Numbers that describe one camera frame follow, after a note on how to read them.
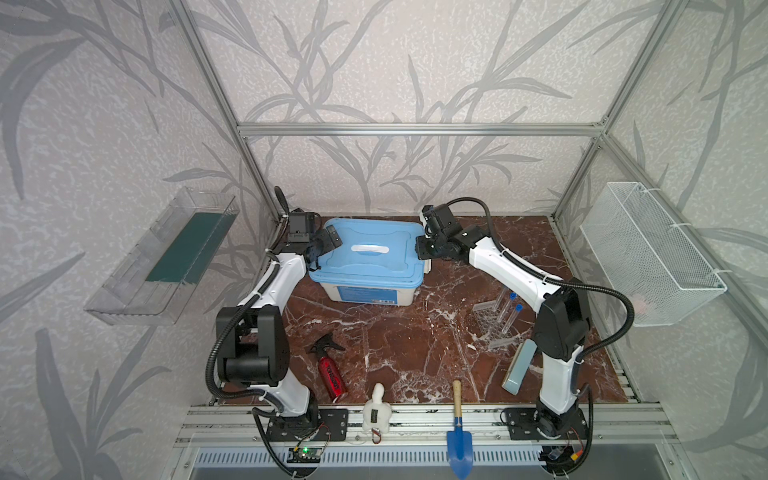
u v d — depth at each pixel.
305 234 0.69
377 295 0.89
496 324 0.91
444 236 0.67
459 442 0.71
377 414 0.72
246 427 0.75
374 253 0.87
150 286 0.63
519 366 0.79
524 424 0.73
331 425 0.74
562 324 0.48
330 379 0.78
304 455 0.72
